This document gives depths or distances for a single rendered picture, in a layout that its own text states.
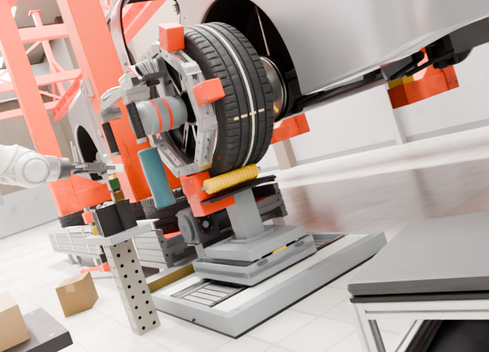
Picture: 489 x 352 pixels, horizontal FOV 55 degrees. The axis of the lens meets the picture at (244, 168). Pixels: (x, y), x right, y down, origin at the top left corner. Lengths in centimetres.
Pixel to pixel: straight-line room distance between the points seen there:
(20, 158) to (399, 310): 111
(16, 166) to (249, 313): 90
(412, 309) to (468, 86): 487
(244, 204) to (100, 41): 111
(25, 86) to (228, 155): 283
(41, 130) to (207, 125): 274
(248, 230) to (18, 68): 292
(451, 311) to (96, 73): 203
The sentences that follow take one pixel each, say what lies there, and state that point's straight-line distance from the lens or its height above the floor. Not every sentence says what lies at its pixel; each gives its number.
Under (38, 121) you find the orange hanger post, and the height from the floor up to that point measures 134.
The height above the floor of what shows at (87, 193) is 64.
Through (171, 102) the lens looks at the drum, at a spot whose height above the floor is 88.
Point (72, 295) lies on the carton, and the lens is 296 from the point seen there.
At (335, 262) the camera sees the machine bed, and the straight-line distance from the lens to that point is 196.
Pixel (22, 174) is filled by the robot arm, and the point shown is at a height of 75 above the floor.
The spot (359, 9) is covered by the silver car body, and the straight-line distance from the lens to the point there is 169.
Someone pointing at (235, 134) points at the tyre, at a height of 67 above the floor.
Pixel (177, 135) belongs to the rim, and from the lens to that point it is 224.
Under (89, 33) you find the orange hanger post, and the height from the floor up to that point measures 139.
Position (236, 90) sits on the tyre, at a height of 83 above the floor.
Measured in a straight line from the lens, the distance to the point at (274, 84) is 223.
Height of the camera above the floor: 63
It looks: 3 degrees down
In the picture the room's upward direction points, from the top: 18 degrees counter-clockwise
